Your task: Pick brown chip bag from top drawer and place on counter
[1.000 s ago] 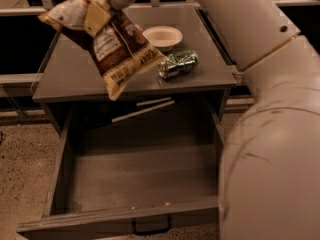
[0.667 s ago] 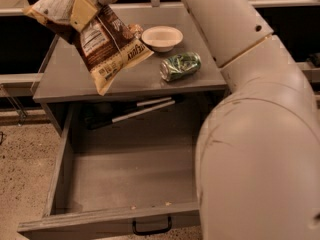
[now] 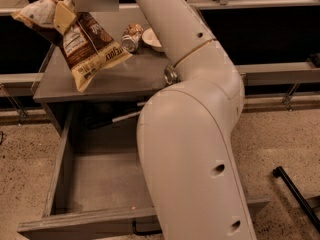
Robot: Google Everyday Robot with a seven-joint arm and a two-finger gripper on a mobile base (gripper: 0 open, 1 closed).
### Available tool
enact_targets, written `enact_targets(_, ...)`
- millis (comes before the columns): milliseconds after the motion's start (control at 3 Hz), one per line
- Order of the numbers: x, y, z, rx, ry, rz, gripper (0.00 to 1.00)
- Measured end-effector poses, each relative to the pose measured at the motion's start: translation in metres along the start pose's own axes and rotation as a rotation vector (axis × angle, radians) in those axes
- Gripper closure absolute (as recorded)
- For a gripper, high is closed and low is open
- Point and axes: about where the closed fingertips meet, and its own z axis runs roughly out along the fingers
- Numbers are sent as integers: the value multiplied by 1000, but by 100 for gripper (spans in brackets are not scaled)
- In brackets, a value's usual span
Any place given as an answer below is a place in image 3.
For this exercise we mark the brown chip bag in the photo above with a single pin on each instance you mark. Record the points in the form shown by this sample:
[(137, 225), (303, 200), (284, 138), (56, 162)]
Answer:
[(87, 47)]

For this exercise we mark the white bowl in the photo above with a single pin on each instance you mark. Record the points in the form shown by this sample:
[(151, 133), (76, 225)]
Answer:
[(151, 39)]

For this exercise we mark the green crushed soda can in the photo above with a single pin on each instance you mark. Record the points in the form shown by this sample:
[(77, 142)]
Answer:
[(170, 74)]

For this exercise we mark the grey metal rail frame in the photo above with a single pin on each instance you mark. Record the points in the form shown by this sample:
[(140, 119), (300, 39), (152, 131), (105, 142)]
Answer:
[(280, 72)]

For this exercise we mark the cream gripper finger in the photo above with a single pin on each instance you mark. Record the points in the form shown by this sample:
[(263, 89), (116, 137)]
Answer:
[(65, 16)]

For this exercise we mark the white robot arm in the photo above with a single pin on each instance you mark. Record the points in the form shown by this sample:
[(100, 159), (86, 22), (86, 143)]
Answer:
[(184, 132)]

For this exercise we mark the black metal bar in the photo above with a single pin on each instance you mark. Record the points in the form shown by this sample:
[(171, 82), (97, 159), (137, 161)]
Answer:
[(279, 172)]

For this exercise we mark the black drawer handle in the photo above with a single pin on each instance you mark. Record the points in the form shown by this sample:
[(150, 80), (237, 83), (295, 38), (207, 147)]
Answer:
[(145, 229)]

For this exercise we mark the grey cabinet counter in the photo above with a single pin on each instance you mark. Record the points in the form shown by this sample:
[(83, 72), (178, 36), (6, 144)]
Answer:
[(140, 75)]

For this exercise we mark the brown soda can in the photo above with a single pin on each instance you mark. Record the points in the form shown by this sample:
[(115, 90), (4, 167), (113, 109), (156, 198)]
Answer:
[(131, 37)]

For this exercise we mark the grey open drawer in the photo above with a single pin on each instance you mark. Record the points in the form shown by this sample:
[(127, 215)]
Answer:
[(98, 187)]

